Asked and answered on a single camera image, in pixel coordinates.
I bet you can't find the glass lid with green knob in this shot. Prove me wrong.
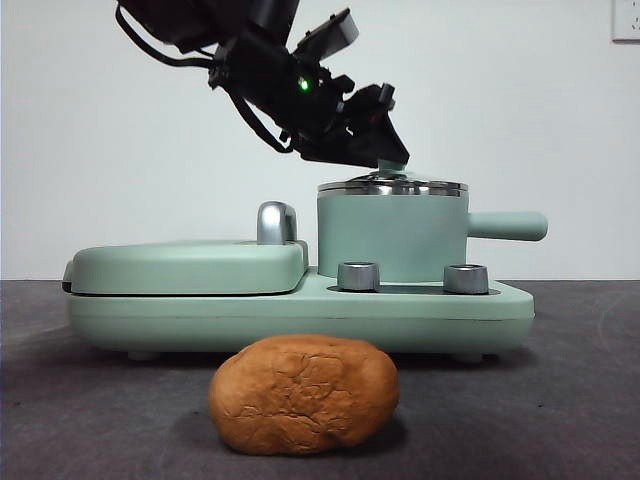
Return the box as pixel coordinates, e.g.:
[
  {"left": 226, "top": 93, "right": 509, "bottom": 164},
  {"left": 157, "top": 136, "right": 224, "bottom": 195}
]
[{"left": 317, "top": 158, "right": 469, "bottom": 197}]

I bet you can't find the brown potato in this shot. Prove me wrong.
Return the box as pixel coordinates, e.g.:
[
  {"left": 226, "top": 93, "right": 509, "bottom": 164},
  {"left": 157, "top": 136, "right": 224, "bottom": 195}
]
[{"left": 208, "top": 334, "right": 401, "bottom": 456}]

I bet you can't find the mint green steamer pot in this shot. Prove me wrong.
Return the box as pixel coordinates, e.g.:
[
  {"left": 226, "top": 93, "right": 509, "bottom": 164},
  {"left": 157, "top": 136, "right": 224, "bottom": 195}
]
[{"left": 316, "top": 192, "right": 549, "bottom": 282}]

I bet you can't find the silver control knob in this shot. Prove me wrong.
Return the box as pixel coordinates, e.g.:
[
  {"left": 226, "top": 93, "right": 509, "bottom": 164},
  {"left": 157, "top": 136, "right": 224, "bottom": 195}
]
[
  {"left": 337, "top": 261, "right": 380, "bottom": 292},
  {"left": 443, "top": 263, "right": 490, "bottom": 295}
]

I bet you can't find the mint green breakfast machine base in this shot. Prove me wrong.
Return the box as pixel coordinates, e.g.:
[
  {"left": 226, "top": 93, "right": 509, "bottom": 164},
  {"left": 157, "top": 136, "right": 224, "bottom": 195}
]
[{"left": 66, "top": 267, "right": 535, "bottom": 362}]

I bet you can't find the mint green hinged griddle cover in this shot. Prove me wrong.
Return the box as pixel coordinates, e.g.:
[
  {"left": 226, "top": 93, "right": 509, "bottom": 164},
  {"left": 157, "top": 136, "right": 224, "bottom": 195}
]
[{"left": 62, "top": 238, "right": 310, "bottom": 297}]

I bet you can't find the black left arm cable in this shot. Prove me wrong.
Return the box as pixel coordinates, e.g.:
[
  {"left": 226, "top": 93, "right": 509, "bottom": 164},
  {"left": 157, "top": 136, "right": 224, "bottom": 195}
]
[
  {"left": 229, "top": 93, "right": 296, "bottom": 154},
  {"left": 115, "top": 4, "right": 219, "bottom": 69}
]

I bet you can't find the chrome griddle cover handle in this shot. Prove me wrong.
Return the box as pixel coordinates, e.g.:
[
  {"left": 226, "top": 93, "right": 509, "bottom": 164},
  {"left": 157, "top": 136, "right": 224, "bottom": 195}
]
[{"left": 256, "top": 201, "right": 300, "bottom": 247}]

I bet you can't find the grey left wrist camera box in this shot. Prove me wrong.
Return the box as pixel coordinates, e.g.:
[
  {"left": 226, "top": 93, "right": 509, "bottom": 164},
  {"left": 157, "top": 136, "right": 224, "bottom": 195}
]
[{"left": 297, "top": 8, "right": 360, "bottom": 64}]

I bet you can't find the white wall socket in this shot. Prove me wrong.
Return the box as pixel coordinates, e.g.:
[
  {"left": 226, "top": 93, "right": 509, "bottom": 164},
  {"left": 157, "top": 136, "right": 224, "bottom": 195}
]
[{"left": 611, "top": 0, "right": 640, "bottom": 44}]

